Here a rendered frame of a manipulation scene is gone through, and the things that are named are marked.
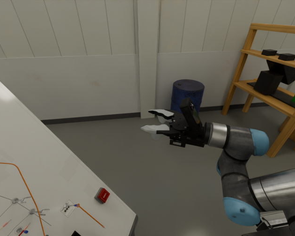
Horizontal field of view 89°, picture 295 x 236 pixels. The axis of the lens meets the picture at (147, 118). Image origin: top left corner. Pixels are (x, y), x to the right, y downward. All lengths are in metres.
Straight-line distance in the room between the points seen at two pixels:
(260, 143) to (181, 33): 2.55
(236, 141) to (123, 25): 2.47
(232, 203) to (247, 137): 0.18
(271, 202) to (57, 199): 0.73
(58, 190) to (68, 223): 0.14
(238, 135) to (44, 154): 0.74
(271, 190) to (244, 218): 0.09
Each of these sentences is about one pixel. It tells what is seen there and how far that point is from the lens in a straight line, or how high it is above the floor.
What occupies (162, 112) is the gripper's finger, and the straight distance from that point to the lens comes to 0.52.
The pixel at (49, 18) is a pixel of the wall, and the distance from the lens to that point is 2.89.
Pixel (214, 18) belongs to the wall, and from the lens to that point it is 3.10.
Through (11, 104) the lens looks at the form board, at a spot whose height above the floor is 1.56.
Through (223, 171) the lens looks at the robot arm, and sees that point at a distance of 0.54.
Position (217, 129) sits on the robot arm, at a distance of 0.48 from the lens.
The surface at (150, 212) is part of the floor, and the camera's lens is 2.02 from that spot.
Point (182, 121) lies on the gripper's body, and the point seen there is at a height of 1.59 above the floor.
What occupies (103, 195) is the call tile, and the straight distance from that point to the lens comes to 0.87.
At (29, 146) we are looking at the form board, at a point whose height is 1.42.
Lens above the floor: 1.87
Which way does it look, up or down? 35 degrees down
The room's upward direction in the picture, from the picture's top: straight up
